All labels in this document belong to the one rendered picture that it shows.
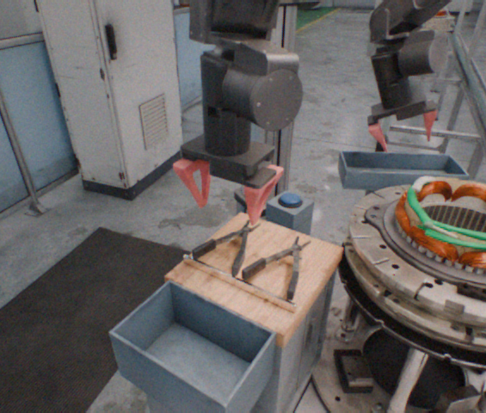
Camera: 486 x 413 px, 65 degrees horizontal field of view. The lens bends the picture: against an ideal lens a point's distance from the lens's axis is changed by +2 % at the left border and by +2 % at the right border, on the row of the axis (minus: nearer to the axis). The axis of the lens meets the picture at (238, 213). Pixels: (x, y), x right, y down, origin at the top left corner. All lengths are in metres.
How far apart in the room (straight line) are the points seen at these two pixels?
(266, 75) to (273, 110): 0.03
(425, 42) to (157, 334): 0.65
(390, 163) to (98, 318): 1.52
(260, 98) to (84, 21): 2.23
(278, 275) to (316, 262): 0.06
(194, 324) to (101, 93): 2.17
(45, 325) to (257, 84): 1.84
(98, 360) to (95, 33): 1.74
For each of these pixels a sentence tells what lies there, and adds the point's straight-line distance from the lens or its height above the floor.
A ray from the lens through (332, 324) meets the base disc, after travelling 0.85.
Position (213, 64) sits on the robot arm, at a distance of 0.42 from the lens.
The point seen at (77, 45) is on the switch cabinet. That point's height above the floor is 1.03.
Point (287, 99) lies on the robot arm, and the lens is 0.37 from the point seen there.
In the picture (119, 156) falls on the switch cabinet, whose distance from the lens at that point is 2.72.
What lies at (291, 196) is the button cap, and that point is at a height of 1.04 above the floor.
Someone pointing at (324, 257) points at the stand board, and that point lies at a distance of 0.58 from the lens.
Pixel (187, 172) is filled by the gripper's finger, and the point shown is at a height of 1.21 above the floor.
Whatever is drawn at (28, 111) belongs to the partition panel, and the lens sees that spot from 2.82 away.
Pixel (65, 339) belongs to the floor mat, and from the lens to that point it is 1.97.
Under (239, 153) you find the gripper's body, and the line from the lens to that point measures 0.45.
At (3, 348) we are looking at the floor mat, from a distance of 2.06.
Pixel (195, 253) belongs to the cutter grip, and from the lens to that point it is 0.54.
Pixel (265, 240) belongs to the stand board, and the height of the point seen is 1.07.
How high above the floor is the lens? 1.43
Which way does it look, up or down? 33 degrees down
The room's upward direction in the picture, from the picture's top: straight up
